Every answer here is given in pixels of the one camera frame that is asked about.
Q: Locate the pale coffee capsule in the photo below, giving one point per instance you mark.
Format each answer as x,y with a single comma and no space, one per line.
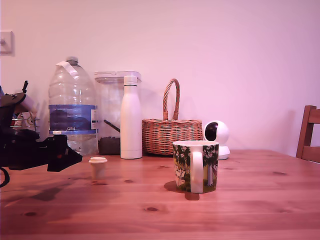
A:
98,168

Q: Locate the floral print coffee mug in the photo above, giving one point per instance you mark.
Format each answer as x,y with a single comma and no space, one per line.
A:
183,165

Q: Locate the large clear water bottle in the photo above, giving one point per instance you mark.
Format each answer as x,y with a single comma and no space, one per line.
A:
72,105

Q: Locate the clear lidded storage jar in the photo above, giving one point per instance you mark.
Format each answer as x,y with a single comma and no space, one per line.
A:
110,100

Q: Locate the white insulated bottle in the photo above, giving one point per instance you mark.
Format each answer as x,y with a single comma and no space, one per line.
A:
131,120

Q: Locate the wooden chair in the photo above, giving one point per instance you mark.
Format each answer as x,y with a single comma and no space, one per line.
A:
308,140

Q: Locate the wall light switch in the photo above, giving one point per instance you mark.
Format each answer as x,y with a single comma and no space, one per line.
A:
6,43

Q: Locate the small white round camera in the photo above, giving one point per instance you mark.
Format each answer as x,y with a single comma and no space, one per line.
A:
220,131

